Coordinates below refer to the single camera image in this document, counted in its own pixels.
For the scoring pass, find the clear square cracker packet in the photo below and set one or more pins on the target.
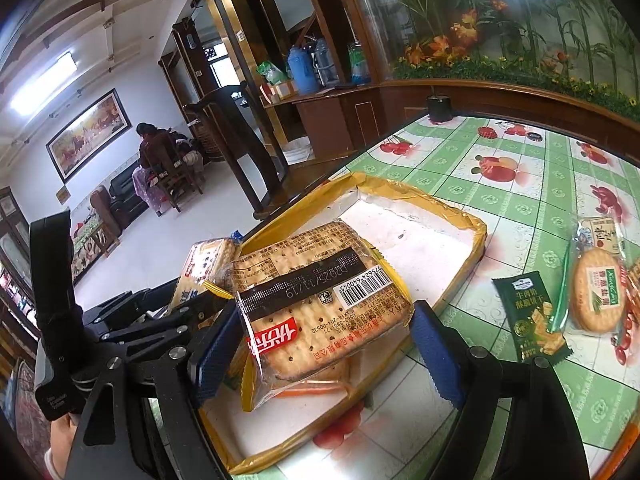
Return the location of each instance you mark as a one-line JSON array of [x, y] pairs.
[[310, 280]]

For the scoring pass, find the glass door cabinet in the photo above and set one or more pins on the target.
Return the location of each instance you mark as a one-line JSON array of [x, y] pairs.
[[15, 270]]

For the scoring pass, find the framed wall painting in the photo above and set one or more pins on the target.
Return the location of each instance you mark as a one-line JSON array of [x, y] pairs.
[[87, 132]]

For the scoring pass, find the blue thermos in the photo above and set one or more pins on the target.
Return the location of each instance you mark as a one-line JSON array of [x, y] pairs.
[[303, 72]]

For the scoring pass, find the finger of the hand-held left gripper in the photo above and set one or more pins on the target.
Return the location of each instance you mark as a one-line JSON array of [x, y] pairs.
[[192, 317], [125, 306]]

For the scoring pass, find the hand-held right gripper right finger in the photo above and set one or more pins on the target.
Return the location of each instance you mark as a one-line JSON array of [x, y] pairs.
[[436, 352]]

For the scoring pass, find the black sofa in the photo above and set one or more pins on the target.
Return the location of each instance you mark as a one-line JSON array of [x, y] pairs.
[[122, 192]]

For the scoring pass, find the flower mural glass panel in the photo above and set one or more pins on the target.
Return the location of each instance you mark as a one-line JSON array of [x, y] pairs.
[[500, 25]]

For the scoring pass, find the clear water bottle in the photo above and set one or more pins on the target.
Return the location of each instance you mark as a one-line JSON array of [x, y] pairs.
[[359, 65]]

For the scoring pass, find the green plastic bag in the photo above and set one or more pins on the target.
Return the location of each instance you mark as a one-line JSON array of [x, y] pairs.
[[270, 72]]

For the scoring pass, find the wooden display cabinet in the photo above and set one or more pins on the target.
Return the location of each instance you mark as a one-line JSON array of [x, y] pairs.
[[320, 110]]

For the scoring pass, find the ceiling light panel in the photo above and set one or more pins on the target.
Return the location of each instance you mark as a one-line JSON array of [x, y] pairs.
[[45, 85]]

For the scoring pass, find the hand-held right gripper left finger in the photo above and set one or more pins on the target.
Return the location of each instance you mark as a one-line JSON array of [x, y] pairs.
[[216, 357]]

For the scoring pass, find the red label cracker packet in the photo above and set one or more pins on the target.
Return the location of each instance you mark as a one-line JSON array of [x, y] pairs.
[[205, 260]]

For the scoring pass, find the green fruit print tablecloth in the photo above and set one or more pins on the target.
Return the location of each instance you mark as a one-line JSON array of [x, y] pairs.
[[525, 195]]

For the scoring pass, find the dark wooden chair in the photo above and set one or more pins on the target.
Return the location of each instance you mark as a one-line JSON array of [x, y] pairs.
[[235, 125]]

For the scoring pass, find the grey thermos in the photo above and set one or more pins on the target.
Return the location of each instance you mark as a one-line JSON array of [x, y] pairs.
[[325, 62]]

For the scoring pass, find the round cracker packet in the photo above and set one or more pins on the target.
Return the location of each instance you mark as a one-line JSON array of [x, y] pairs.
[[595, 290]]

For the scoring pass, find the person's left forearm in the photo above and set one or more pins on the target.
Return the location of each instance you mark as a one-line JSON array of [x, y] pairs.
[[57, 440]]

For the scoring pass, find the dark green snack packet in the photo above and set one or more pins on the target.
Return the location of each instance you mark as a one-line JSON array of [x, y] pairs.
[[530, 320]]

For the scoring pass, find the black cup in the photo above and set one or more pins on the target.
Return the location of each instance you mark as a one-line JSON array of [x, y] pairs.
[[440, 109]]

